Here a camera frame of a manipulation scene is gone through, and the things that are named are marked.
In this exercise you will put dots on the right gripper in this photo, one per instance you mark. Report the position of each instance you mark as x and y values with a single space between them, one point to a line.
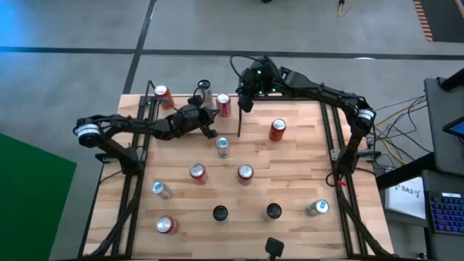
245 104

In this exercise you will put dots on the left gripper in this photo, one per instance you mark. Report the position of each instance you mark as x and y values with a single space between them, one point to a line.
211 132

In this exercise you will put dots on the red cola can white script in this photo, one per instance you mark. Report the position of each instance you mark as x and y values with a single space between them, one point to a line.
224 105

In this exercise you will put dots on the Celsius can black lid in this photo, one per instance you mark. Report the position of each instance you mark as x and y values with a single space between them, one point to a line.
274 211
206 90
220 213

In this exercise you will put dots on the slim silver blue can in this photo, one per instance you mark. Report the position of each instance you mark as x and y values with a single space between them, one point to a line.
318 207
223 146
161 189

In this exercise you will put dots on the red cola can black script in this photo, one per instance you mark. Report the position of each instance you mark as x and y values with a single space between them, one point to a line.
277 131
245 175

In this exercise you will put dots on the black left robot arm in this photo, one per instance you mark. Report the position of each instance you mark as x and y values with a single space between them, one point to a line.
137 125

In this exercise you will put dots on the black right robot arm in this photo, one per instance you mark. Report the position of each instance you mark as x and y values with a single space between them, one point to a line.
326 93

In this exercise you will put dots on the black shelf divider plate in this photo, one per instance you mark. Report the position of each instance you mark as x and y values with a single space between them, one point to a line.
239 125

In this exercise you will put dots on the black power adapter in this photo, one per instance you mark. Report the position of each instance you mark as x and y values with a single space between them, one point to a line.
369 155

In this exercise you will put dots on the black desk bar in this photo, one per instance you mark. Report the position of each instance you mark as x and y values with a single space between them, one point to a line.
402 170

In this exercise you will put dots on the white SA3 label sheet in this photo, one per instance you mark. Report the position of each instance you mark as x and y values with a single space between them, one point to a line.
406 203

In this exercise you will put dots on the green floor mat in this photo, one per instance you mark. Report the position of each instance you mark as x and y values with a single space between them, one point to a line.
29 210

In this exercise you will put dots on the black monitor pole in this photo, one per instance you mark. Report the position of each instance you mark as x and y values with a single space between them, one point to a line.
453 81

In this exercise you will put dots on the dark grey desk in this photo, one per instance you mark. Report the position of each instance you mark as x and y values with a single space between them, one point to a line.
442 181

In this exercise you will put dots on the small display screen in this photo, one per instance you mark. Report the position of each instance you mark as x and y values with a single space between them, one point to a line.
457 127

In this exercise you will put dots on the black mat orange striped edge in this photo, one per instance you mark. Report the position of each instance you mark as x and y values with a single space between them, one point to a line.
446 21

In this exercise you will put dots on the backlit computer keyboard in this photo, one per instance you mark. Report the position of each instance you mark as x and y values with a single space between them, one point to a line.
447 214

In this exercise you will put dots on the black aluminium rig frame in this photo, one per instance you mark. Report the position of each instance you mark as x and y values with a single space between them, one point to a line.
135 185

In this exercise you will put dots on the grey metal bracket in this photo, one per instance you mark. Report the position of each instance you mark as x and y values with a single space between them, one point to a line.
335 155

